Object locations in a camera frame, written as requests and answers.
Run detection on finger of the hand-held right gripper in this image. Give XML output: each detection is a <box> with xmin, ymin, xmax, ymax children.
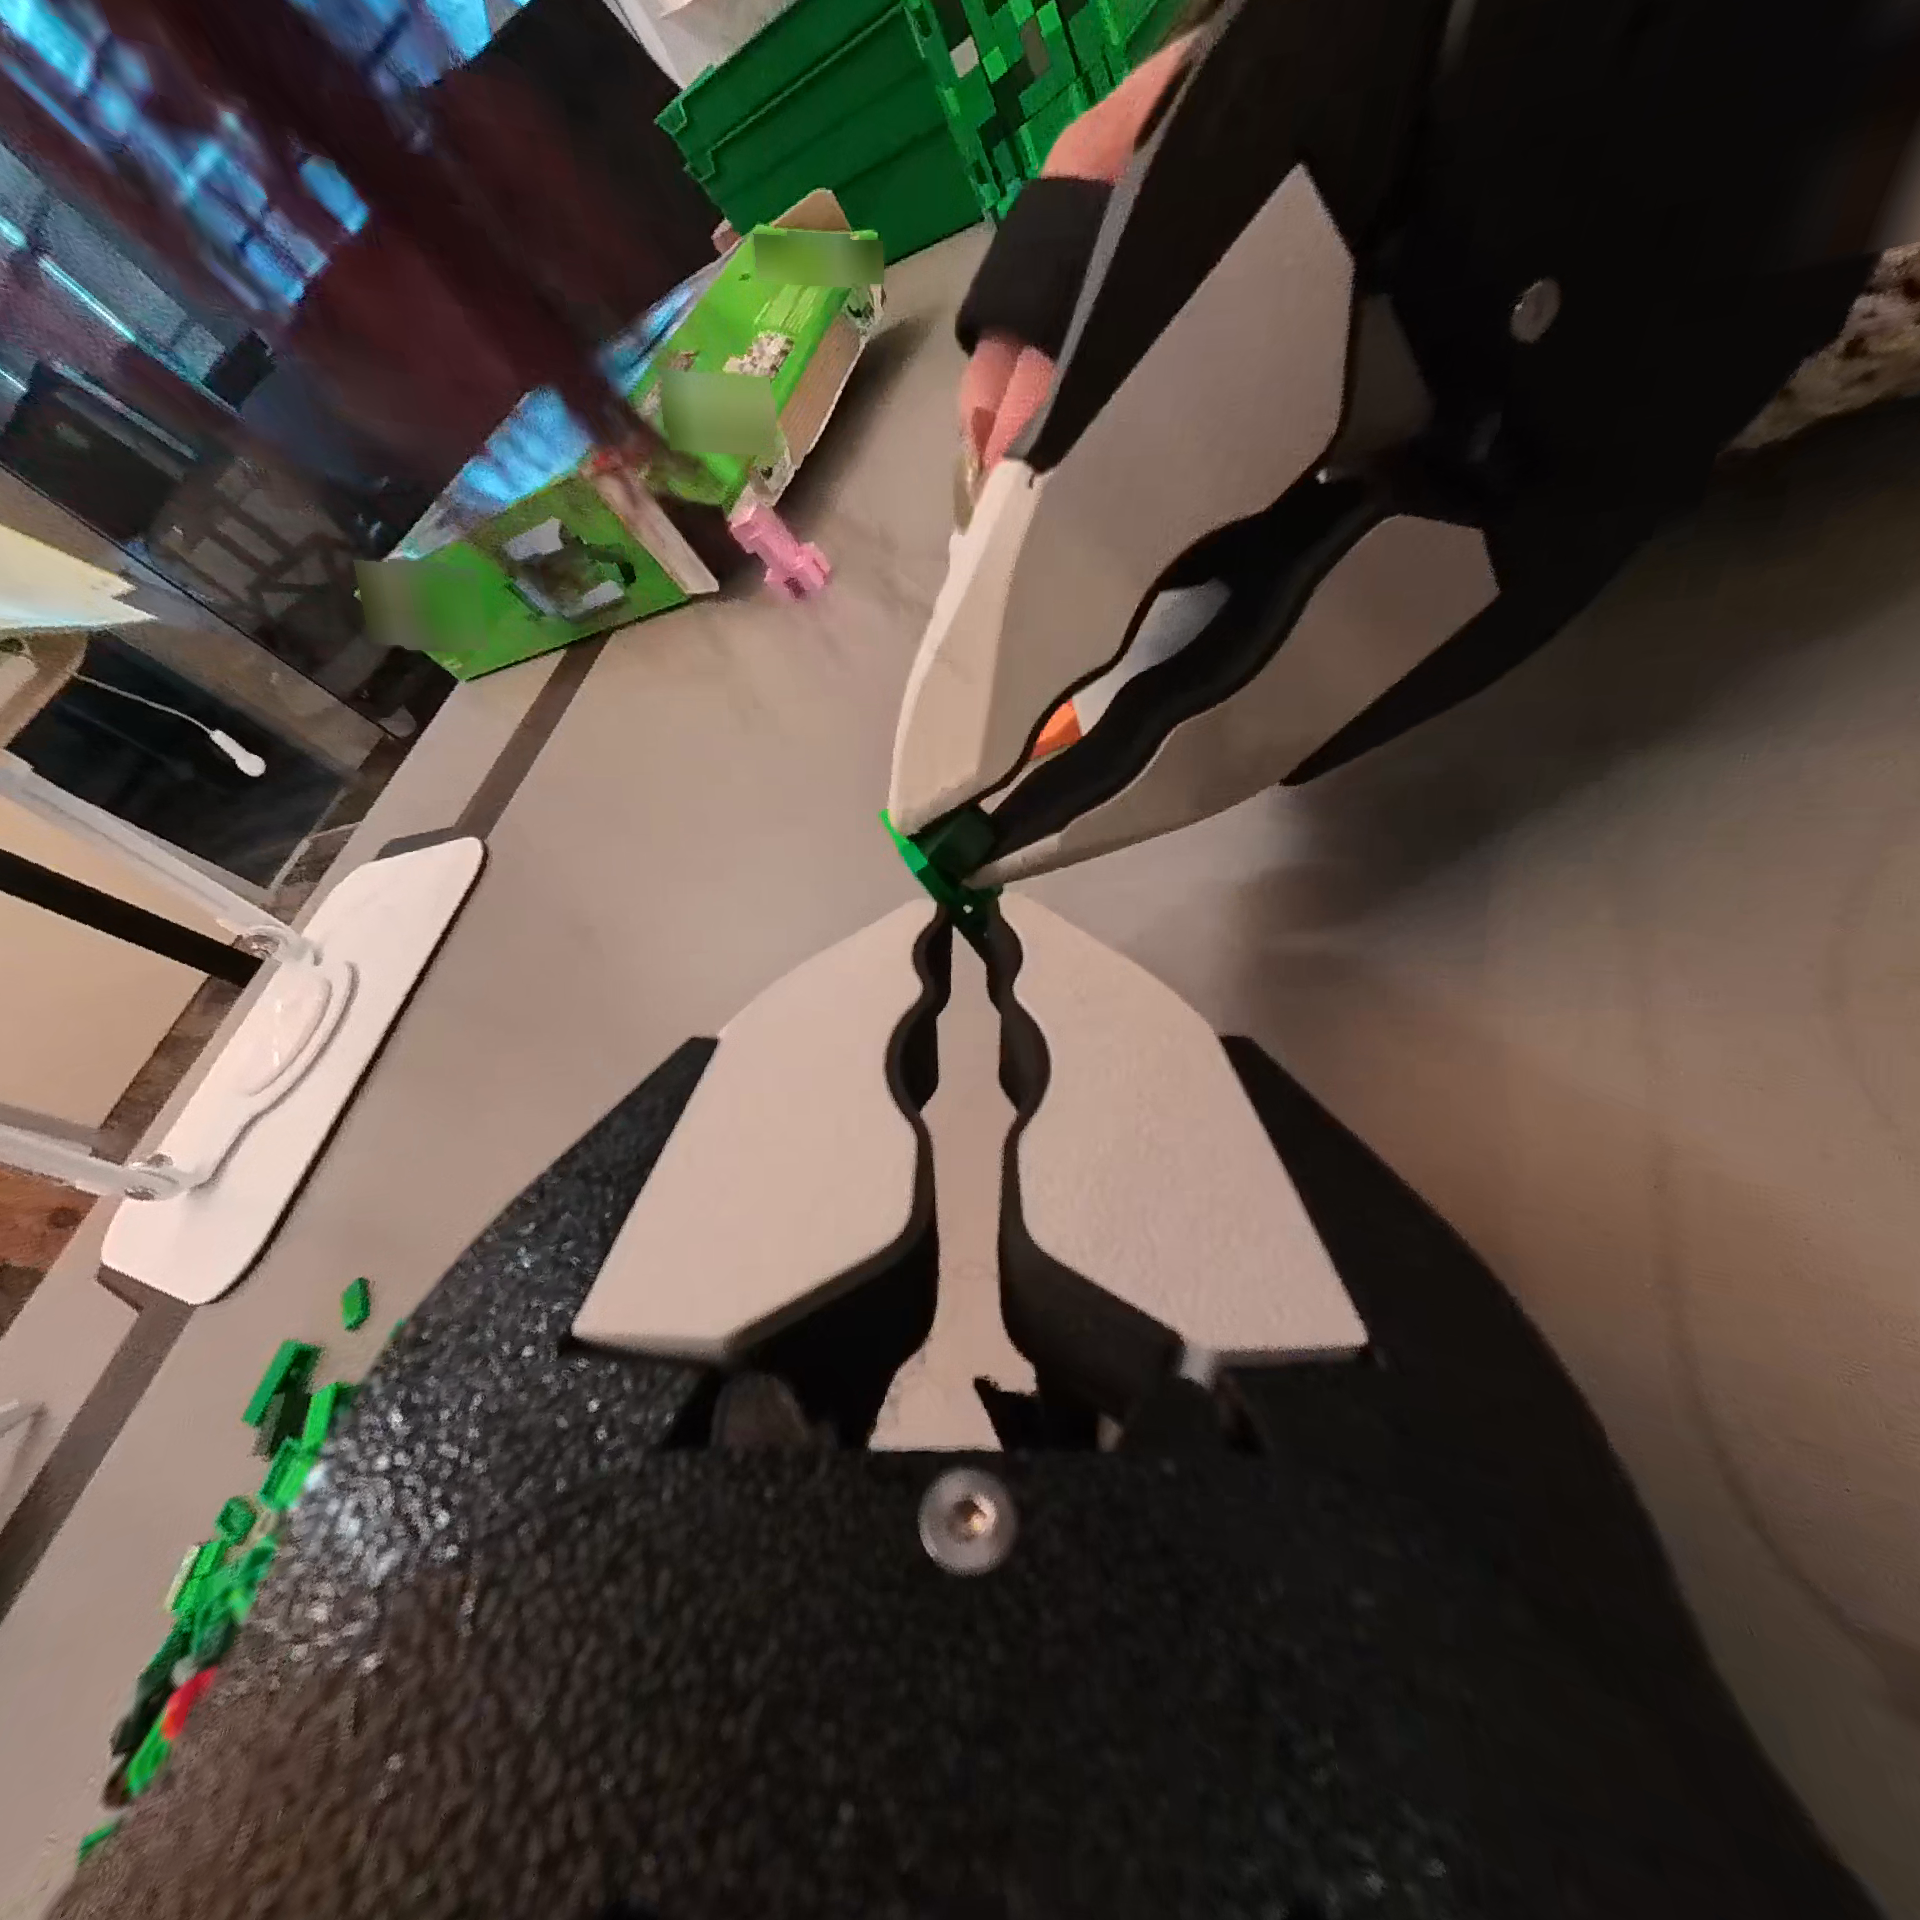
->
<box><xmin>886</xmin><ymin>163</ymin><xmax>1385</xmax><ymax>839</ymax></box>
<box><xmin>976</xmin><ymin>504</ymin><xmax>1505</xmax><ymax>887</ymax></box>

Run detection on person's right forearm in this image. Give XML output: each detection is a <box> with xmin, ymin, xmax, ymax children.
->
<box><xmin>1726</xmin><ymin>240</ymin><xmax>1920</xmax><ymax>453</ymax></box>

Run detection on pile of loose lego pieces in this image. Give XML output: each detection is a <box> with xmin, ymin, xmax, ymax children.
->
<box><xmin>78</xmin><ymin>1277</ymin><xmax>410</xmax><ymax>1866</ymax></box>

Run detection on long green lego plate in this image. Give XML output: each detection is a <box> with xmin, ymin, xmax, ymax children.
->
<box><xmin>880</xmin><ymin>806</ymin><xmax>1005</xmax><ymax>944</ymax></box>

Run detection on open green lego box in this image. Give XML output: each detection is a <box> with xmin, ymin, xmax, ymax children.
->
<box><xmin>600</xmin><ymin>187</ymin><xmax>890</xmax><ymax>505</ymax></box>

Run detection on green pixelated lego build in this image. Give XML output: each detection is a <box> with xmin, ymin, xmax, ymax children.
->
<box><xmin>909</xmin><ymin>0</ymin><xmax>1216</xmax><ymax>226</ymax></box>

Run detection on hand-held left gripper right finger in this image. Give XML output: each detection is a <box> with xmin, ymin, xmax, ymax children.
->
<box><xmin>983</xmin><ymin>897</ymin><xmax>1373</xmax><ymax>1375</ymax></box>

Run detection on pink lego pig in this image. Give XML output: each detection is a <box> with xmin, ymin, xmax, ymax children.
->
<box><xmin>727</xmin><ymin>504</ymin><xmax>832</xmax><ymax>602</ymax></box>

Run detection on person's right hand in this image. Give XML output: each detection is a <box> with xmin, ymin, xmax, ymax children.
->
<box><xmin>958</xmin><ymin>38</ymin><xmax>1206</xmax><ymax>474</ymax></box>

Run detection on clear book stand white base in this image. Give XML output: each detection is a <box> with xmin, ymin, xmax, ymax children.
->
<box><xmin>0</xmin><ymin>750</ymin><xmax>487</xmax><ymax>1309</ymax></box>

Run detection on white cable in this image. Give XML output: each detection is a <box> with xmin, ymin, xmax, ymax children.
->
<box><xmin>71</xmin><ymin>671</ymin><xmax>272</xmax><ymax>783</ymax></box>

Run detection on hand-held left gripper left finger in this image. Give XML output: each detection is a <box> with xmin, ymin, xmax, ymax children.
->
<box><xmin>571</xmin><ymin>897</ymin><xmax>958</xmax><ymax>1367</ymax></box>

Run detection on green plastic crate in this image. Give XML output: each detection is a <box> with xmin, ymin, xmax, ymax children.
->
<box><xmin>656</xmin><ymin>0</ymin><xmax>999</xmax><ymax>242</ymax></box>

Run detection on lego instruction booklet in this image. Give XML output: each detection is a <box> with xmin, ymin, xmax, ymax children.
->
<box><xmin>0</xmin><ymin>522</ymin><xmax>161</xmax><ymax>641</ymax></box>

